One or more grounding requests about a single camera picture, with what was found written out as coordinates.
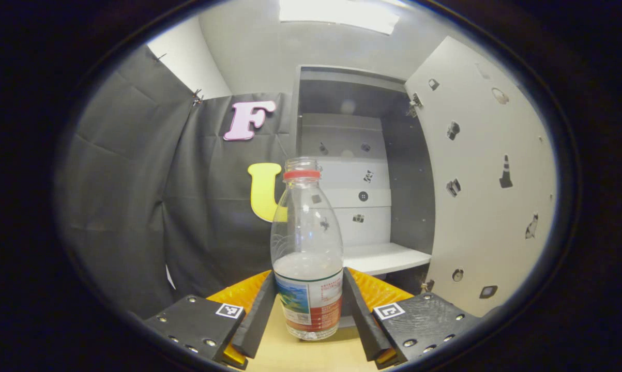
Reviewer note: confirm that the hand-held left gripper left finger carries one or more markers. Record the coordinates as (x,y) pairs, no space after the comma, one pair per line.
(259,320)

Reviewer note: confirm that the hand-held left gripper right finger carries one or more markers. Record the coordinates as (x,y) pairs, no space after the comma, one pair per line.
(365,325)

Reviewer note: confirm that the clear plastic bottle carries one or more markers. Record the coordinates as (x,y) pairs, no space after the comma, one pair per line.
(305,268)

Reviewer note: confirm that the dark grey cabinet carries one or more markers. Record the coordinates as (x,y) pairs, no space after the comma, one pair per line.
(409,206)

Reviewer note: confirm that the grey cabinet door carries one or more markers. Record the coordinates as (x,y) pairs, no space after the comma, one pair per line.
(476,206)

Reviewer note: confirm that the white cabinet shelf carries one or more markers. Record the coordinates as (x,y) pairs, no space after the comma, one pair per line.
(383,256)

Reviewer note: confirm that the metal door hinge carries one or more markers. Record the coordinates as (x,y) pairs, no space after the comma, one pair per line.
(427,285)
(414,105)

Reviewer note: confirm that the black backdrop cloth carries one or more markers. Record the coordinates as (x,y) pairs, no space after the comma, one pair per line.
(124,206)

